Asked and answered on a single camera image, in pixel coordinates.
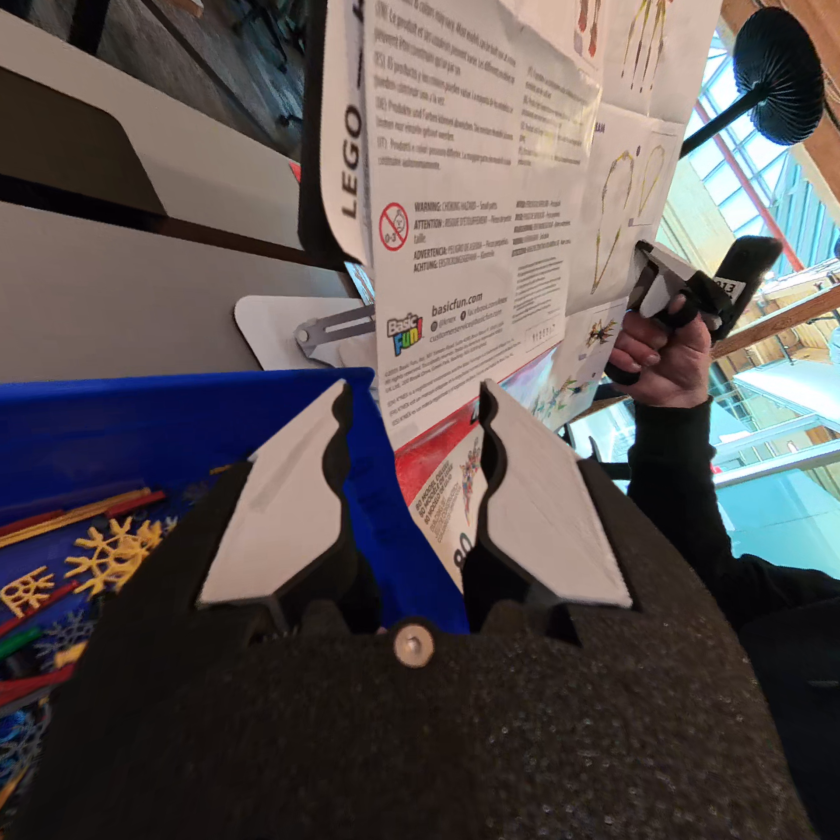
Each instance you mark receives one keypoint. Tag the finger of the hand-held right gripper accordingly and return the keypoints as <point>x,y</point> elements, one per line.
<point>659,295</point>
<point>669,264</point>

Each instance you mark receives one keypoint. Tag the blue plastic bin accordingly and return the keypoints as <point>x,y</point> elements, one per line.
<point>164,426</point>

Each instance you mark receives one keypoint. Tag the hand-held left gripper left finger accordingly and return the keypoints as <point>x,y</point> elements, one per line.
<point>282,512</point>

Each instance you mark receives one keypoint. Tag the paper instruction sheet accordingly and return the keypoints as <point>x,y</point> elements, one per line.
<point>472,164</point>

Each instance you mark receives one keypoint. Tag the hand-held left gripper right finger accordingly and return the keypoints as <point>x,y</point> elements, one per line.
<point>551,518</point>

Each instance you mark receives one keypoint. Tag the pile of colourful toy pieces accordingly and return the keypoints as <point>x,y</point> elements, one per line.
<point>98,558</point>

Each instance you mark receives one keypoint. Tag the person's right forearm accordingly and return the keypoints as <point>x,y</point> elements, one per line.
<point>682,472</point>

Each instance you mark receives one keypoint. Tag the white instruction sign board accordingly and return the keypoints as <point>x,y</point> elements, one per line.
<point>341,98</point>

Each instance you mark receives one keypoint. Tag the black pleated floor lamp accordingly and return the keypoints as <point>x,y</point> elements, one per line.
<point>781,72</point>

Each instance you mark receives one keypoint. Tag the person's right hand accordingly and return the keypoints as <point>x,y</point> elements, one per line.
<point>682,367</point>

